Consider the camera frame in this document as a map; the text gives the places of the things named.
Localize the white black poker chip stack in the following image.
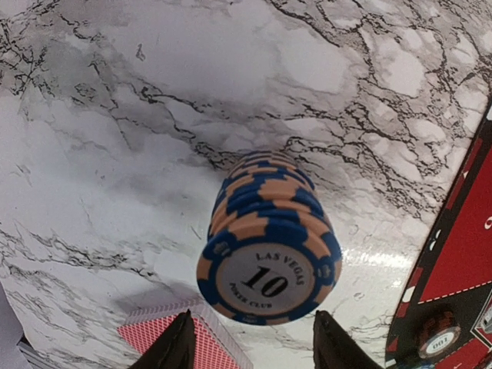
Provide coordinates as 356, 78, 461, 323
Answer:
197, 151, 342, 325

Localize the red playing card deck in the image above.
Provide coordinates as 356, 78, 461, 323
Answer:
118, 298, 254, 369

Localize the round red black poker mat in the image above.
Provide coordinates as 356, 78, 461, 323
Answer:
385, 114, 491, 368

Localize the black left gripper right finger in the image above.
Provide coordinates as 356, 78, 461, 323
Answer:
313, 311, 379, 369

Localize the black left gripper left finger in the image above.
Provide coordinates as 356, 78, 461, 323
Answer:
132, 310, 196, 369

